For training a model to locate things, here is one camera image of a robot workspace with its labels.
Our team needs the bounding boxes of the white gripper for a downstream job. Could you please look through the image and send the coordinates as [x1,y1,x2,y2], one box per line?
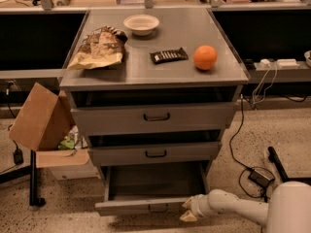
[180,194,211,222]

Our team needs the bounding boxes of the grey bottom drawer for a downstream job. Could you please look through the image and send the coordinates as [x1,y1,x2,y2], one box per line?
[95,161,209,216]

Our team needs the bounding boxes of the grey drawer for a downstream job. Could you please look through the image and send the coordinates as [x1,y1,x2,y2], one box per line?
[72,103,234,136]
[89,142,222,166]
[95,161,209,216]

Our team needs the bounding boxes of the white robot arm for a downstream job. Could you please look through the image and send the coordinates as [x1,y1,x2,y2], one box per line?
[180,182,311,233]

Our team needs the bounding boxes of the grey metal drawer cabinet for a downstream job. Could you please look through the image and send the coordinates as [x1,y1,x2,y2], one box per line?
[59,7,251,183]

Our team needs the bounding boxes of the grey middle drawer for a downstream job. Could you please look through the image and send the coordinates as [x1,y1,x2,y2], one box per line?
[89,142,222,166]

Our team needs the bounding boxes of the grey top drawer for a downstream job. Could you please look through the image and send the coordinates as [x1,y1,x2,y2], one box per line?
[72,103,234,136]

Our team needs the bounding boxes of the black power adapter brick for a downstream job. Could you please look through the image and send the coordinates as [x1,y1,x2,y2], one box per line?
[248,170,274,188]

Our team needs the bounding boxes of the black table leg right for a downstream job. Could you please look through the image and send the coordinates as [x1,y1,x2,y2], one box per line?
[267,147,311,185]

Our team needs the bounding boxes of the black table leg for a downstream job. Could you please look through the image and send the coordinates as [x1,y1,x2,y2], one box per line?
[267,147,311,185]
[29,150,46,207]

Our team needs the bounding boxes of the green crumpled wrapper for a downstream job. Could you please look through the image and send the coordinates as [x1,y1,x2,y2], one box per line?
[57,136,75,150]

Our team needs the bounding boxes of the black table leg left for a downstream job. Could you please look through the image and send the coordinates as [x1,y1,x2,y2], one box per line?
[29,150,46,207]

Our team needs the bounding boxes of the orange fruit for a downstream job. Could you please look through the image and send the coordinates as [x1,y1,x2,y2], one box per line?
[193,45,218,71]

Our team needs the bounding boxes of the dark snack bar wrapper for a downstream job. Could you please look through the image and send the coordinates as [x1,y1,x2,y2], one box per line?
[150,48,189,64]

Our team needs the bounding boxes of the open cardboard box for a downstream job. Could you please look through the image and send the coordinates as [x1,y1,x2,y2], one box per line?
[9,83,99,180]

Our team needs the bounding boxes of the white power strip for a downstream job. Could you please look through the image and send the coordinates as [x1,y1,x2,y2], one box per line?
[259,59,299,70]

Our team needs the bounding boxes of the small black plug adapter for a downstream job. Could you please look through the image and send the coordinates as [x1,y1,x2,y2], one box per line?
[13,149,23,165]

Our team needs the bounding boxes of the crumpled brown chip bag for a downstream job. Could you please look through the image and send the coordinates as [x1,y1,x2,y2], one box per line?
[67,26,127,70]

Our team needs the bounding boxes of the white paper bowl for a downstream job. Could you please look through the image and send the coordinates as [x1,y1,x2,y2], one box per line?
[123,15,159,36]

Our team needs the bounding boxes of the black power cable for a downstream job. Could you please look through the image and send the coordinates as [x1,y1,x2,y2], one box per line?
[228,94,276,202]

